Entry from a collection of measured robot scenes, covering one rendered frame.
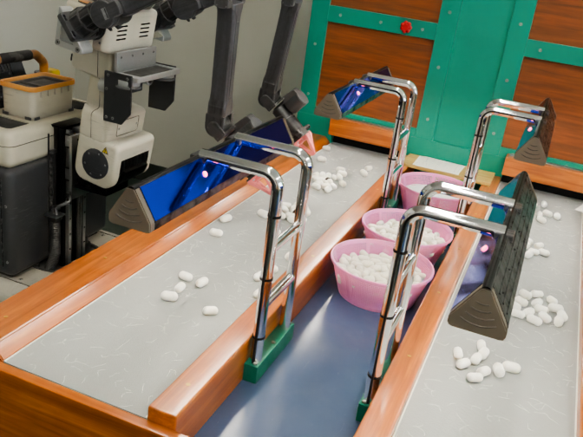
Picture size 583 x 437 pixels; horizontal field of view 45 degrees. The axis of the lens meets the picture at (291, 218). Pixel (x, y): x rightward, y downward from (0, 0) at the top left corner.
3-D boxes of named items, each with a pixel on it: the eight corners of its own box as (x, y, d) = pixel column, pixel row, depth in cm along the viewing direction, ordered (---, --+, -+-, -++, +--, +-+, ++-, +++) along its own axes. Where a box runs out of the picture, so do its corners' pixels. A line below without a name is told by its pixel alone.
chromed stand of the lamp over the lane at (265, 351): (172, 355, 145) (187, 149, 128) (217, 313, 163) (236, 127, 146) (255, 384, 139) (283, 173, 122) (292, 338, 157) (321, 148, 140)
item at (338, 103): (313, 114, 199) (317, 89, 196) (372, 83, 253) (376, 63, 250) (339, 120, 196) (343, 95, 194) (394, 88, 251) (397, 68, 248)
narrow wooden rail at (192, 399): (144, 458, 120) (147, 406, 115) (397, 180, 278) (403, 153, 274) (172, 470, 118) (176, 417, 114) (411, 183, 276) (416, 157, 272)
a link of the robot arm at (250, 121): (218, 119, 205) (205, 127, 197) (244, 95, 199) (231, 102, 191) (244, 151, 206) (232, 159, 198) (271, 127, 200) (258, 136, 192)
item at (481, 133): (446, 244, 218) (479, 105, 201) (456, 225, 235) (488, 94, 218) (507, 261, 212) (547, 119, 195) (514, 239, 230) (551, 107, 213)
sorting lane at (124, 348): (3, 371, 126) (3, 361, 125) (330, 147, 284) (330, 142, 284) (145, 428, 117) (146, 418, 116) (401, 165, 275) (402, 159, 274)
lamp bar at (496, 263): (445, 325, 97) (457, 279, 94) (497, 198, 151) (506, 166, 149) (504, 342, 95) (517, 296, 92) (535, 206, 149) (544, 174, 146)
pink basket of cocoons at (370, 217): (360, 270, 194) (365, 238, 190) (353, 231, 218) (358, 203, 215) (455, 281, 195) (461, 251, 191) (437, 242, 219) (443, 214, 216)
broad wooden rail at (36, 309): (-44, 411, 135) (-50, 329, 128) (298, 172, 293) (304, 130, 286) (5, 433, 131) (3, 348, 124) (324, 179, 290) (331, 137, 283)
